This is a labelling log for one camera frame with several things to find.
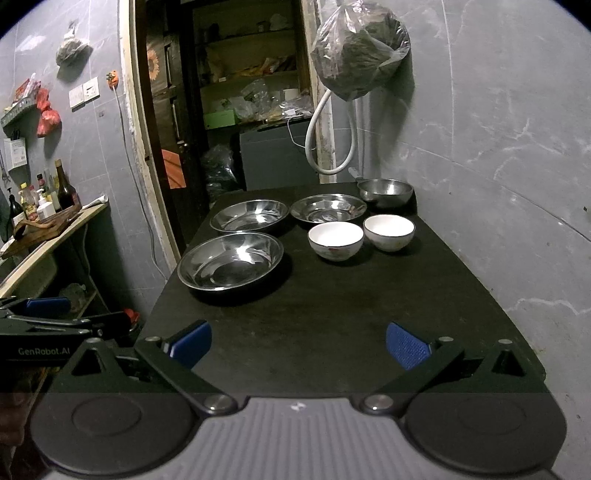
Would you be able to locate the dark grey cabinet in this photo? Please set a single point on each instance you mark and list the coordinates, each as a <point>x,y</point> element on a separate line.
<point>274,157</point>

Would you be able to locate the large steel plate front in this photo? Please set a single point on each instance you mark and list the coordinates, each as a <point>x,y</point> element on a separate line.
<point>230,261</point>

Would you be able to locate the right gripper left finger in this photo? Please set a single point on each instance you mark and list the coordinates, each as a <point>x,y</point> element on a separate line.
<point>165,367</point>

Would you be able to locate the wooden basket tray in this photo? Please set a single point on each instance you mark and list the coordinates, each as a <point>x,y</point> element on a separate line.
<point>28,234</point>

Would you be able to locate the deep steel bowl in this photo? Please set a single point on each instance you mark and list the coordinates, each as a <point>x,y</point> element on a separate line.
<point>385,193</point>

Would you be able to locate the small hanging plastic bag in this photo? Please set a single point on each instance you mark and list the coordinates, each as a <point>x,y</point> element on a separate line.
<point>71,46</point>

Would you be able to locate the orange wall hook ornament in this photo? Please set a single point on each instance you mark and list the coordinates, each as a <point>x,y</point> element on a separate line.
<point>112,79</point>

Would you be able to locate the hanging plastic bag of herbs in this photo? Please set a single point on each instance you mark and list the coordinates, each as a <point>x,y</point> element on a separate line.
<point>359,48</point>

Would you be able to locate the side counter shelf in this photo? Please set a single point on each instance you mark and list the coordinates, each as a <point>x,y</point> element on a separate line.
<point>21,271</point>

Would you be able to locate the white ceramic bowl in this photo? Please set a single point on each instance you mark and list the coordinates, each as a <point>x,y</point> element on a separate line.
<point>389,233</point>
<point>336,241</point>

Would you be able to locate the red plastic bag on wall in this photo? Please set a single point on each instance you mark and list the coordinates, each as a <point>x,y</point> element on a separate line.
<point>49,118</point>

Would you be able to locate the white wall switch plate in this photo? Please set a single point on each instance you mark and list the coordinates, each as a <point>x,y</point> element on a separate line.
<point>83,93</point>

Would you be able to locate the white pump bottle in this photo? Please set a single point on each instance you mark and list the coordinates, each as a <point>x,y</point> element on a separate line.
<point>45,208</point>

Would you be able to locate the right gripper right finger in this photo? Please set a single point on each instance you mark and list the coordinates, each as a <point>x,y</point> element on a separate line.
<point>423,361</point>

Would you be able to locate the dark glass bottle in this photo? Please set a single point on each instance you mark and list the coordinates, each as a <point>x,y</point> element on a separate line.
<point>67,195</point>

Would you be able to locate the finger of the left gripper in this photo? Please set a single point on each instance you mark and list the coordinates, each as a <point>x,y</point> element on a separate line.
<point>53,305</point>
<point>103,325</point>

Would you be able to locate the steel plate with sticker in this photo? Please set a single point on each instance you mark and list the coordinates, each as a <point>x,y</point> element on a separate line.
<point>332,207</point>

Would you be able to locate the green box on shelf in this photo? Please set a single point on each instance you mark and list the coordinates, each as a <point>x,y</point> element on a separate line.
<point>220,119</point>

